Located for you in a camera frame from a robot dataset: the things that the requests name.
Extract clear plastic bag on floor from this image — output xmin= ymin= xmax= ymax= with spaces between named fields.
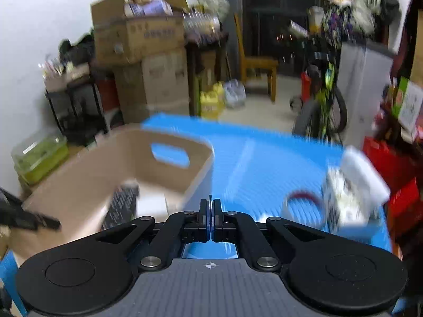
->
xmin=223 ymin=79 xmax=247 ymax=108

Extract blue silicone mat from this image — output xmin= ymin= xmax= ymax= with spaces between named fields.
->
xmin=0 ymin=112 xmax=408 ymax=316

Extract small box of bottles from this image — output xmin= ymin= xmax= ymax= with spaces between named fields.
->
xmin=43 ymin=63 xmax=91 ymax=91

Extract purple plastic pack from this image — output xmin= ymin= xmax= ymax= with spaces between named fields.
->
xmin=126 ymin=0 xmax=172 ymax=17

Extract white square charger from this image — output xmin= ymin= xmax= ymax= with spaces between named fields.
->
xmin=135 ymin=193 xmax=169 ymax=220

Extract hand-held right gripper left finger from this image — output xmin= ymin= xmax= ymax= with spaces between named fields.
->
xmin=96 ymin=199 xmax=211 ymax=271

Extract beige plastic basket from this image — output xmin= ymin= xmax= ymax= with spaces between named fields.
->
xmin=10 ymin=124 xmax=215 ymax=268

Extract black metal cart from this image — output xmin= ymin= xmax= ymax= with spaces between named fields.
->
xmin=44 ymin=79 xmax=109 ymax=146

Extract wooden chair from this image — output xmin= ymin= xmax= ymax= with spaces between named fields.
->
xmin=234 ymin=13 xmax=279 ymax=103

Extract green container with clear lid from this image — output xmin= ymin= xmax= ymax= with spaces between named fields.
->
xmin=11 ymin=134 xmax=70 ymax=185

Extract printed tissue box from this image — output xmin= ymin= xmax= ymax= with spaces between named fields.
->
xmin=322 ymin=147 xmax=390 ymax=230

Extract yellow plastic bottle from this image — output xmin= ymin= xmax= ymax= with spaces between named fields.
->
xmin=200 ymin=82 xmax=226 ymax=119

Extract black and green bicycle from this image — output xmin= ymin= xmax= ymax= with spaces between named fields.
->
xmin=289 ymin=20 xmax=347 ymax=144

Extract green and white carton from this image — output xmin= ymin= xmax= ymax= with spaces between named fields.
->
xmin=397 ymin=76 xmax=423 ymax=139

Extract red paper bags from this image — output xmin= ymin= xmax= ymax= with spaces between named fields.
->
xmin=362 ymin=135 xmax=423 ymax=228

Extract pack of water bottles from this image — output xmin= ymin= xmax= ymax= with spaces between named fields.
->
xmin=182 ymin=11 xmax=221 ymax=35

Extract white and red tape roll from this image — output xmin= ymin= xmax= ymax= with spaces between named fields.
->
xmin=283 ymin=190 xmax=326 ymax=228

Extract open printed cardboard box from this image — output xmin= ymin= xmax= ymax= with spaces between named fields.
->
xmin=91 ymin=0 xmax=186 ymax=65

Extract dark wooden side table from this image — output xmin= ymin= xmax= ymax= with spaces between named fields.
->
xmin=184 ymin=31 xmax=229 ymax=116

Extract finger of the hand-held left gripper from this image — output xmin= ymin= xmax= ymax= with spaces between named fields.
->
xmin=10 ymin=209 xmax=62 ymax=231

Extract black remote control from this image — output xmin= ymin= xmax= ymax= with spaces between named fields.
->
xmin=102 ymin=185 xmax=139 ymax=230

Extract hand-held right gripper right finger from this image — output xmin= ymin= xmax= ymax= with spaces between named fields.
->
xmin=213 ymin=199 xmax=328 ymax=271

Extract pile of clothes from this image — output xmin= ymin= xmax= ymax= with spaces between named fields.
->
xmin=322 ymin=0 xmax=375 ymax=45

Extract large plain cardboard box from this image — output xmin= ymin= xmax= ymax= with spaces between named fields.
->
xmin=114 ymin=48 xmax=190 ymax=124

